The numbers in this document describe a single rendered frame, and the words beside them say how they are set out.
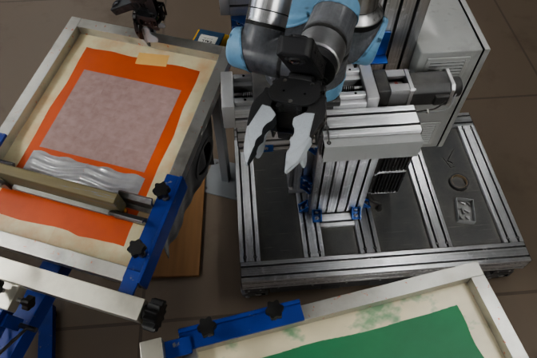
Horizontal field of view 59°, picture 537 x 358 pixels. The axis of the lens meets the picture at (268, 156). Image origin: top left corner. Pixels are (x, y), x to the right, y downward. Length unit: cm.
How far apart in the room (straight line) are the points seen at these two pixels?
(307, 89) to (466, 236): 177
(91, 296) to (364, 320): 67
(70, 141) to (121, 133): 15
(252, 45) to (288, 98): 24
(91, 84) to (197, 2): 213
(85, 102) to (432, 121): 114
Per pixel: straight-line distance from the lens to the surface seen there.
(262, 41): 86
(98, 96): 160
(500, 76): 340
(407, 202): 235
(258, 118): 63
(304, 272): 210
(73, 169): 147
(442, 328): 132
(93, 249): 136
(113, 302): 121
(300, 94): 65
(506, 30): 376
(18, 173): 142
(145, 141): 146
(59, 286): 126
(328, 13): 77
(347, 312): 127
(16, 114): 162
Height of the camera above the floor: 216
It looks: 54 degrees down
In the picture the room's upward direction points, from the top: straight up
